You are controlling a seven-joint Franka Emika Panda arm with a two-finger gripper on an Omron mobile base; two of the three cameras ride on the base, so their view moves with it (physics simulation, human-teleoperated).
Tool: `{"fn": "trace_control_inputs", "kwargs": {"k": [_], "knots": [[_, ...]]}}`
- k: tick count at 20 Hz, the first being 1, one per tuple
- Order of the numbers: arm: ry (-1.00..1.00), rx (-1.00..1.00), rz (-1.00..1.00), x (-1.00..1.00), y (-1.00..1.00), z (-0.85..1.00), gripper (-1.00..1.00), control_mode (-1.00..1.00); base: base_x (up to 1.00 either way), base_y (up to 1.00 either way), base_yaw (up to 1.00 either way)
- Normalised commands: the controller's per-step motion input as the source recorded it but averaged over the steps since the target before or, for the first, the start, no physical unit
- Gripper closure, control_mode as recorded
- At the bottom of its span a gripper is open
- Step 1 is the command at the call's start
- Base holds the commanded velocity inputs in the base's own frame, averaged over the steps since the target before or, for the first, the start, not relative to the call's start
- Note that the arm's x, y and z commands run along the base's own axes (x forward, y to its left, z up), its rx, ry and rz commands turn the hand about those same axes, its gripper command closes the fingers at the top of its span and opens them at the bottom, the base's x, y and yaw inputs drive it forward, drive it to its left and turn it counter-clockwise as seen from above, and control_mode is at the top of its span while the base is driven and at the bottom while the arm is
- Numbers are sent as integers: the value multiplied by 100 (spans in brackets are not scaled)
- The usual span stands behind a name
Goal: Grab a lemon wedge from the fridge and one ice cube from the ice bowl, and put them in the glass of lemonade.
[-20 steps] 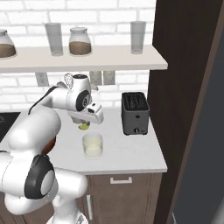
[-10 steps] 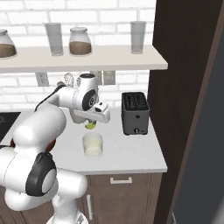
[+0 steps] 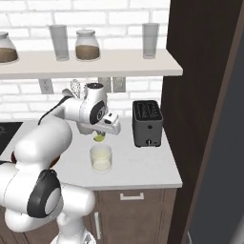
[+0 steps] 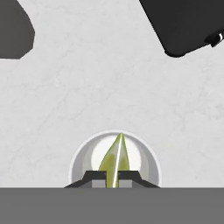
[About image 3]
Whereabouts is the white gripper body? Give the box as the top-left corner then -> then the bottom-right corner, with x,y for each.
76,116 -> 122,136

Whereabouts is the yellow-green lemon wedge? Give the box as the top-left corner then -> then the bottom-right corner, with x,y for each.
93,132 -> 107,143

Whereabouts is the glass of lemonade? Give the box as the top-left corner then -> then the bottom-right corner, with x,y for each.
89,144 -> 113,173

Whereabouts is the empty tall glass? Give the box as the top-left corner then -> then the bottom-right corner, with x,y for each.
48,24 -> 71,62
141,22 -> 161,60

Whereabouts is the dark brown fridge housing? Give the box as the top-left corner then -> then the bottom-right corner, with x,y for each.
159,0 -> 244,244

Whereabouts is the grey fridge door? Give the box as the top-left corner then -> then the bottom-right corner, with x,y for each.
187,28 -> 244,244

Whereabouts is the dark grey toaster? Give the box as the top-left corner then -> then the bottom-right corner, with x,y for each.
132,99 -> 164,149

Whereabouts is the grey mesh utensil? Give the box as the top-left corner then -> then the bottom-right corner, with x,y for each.
61,78 -> 88,100

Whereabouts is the glass jar with brown contents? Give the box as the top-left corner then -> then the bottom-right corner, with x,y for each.
74,29 -> 102,62
0,30 -> 19,65

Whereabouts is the brown drawer front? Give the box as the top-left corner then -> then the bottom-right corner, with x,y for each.
93,188 -> 169,208

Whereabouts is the black hob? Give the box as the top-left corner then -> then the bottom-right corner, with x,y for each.
0,121 -> 24,156

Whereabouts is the brown cupboard door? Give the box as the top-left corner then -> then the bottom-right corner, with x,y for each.
89,203 -> 169,244

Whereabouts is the white wall outlet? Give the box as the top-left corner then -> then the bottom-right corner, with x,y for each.
38,78 -> 55,95
97,76 -> 112,93
112,75 -> 127,93

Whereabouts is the white wall shelf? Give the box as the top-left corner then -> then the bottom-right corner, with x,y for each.
0,48 -> 184,81

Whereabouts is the white drawer handle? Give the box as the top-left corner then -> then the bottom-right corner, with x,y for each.
119,192 -> 145,202

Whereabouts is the white cupboard door handle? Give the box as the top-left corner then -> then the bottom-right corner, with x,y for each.
93,212 -> 102,241

